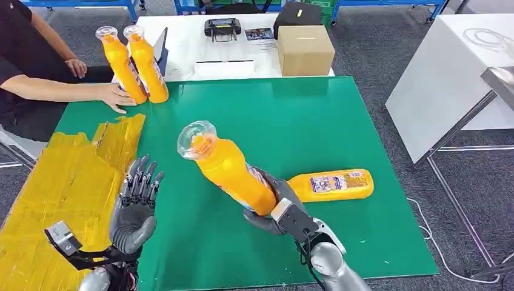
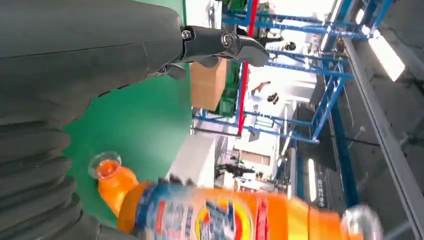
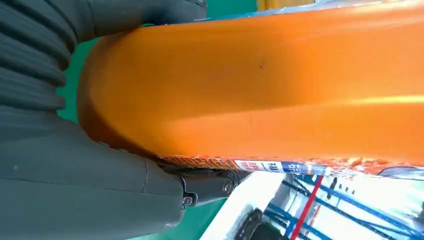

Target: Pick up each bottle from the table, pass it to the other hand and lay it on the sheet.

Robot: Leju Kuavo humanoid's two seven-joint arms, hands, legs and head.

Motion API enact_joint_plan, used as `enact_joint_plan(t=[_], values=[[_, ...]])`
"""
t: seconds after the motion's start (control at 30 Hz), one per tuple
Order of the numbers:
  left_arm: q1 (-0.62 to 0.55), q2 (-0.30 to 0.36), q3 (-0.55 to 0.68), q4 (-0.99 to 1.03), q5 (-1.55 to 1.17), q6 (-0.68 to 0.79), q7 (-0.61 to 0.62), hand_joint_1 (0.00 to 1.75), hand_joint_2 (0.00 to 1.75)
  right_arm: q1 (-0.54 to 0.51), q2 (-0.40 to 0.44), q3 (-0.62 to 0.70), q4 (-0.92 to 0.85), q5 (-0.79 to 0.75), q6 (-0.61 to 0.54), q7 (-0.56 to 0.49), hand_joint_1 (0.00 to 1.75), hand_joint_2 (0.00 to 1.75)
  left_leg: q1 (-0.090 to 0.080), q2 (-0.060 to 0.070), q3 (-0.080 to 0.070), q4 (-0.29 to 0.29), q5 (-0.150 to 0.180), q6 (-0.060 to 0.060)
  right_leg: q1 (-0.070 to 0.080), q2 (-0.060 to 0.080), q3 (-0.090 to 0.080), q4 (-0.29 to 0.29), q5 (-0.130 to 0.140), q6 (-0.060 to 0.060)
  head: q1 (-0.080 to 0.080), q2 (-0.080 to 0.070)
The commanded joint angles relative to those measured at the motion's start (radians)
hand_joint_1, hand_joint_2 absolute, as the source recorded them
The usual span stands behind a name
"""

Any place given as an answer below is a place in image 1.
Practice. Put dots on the person's left hand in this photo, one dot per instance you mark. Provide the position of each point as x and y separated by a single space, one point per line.
78 68

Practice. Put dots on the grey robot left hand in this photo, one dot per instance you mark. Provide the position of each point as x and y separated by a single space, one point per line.
132 225

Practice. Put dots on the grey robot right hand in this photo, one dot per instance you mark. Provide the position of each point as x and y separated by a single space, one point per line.
287 192

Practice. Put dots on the person's right hand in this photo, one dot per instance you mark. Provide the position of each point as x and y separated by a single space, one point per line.
114 98

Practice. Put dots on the orange drink bottle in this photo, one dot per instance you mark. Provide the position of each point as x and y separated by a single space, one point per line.
333 185
120 68
229 172
150 68

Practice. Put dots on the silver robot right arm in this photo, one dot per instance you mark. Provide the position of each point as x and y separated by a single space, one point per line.
333 265

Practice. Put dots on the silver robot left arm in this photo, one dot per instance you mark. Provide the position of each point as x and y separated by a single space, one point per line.
100 279

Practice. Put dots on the person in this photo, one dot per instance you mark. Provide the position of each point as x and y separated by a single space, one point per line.
16 44

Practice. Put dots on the blue metal rack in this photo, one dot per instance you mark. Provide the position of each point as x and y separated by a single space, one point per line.
96 3
186 6
393 3

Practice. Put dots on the tablet in blue case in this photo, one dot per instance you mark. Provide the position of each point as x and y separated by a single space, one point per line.
162 48

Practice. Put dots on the green mat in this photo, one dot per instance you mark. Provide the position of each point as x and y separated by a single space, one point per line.
261 120

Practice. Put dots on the yellow plastic sheet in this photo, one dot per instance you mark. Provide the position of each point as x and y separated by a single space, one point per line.
60 188

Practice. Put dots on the white stool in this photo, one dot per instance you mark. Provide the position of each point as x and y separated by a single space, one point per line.
20 146

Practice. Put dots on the black handheld controller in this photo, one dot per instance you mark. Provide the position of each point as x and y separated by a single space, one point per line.
222 27

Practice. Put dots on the brown cardboard box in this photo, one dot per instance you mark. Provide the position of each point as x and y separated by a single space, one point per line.
305 52

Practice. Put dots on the printed dark leaflet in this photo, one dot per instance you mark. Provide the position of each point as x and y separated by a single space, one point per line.
259 33

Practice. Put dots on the black case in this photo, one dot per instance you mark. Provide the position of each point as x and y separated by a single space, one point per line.
295 18

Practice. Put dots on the large white table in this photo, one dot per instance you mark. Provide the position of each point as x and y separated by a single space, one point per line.
437 84

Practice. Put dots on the green crate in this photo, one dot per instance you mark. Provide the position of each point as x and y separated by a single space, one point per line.
329 10

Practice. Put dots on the steel bench corner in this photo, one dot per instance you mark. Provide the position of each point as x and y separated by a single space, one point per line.
500 82

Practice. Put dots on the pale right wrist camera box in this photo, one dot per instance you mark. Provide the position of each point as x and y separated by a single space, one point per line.
295 223

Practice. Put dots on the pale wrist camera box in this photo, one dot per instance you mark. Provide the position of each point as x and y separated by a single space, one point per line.
295 223
62 239

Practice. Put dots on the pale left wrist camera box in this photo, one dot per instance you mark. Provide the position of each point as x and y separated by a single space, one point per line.
62 239

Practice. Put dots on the metal table frame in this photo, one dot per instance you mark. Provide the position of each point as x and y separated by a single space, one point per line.
457 132

